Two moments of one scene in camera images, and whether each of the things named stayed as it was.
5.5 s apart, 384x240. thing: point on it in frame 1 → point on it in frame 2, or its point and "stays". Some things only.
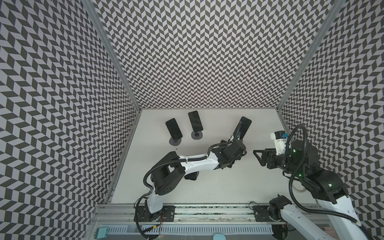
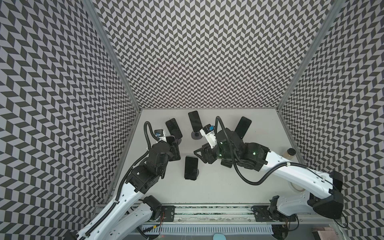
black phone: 195,121 stays
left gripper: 223,147 → 171,155
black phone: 242,127 stays
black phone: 174,129 stays
